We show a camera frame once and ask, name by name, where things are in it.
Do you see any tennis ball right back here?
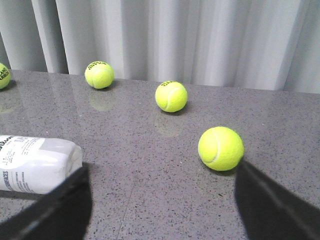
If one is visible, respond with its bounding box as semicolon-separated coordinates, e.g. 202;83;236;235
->
155;81;188;113

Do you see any tennis ball plain near right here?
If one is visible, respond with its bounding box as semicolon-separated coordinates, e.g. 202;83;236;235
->
198;126;245;171

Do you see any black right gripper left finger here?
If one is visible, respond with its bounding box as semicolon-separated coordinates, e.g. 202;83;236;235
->
0;167;92;240

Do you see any tennis ball middle back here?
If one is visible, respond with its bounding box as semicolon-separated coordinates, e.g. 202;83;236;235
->
84;61;115;89

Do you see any tennis ball Roland Garros print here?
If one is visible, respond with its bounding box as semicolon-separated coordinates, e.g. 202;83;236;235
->
0;63;11;89

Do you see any white pleated curtain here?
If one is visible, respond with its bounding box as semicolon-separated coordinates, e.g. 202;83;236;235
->
0;0;320;93

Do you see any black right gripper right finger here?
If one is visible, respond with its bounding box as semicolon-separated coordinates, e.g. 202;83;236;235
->
235;161;320;240

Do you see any white blue tennis ball can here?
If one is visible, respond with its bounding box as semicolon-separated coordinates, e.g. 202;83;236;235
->
0;135;83;194

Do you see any tennis ball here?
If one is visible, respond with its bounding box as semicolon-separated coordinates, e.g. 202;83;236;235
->
84;61;115;89
155;81;188;113

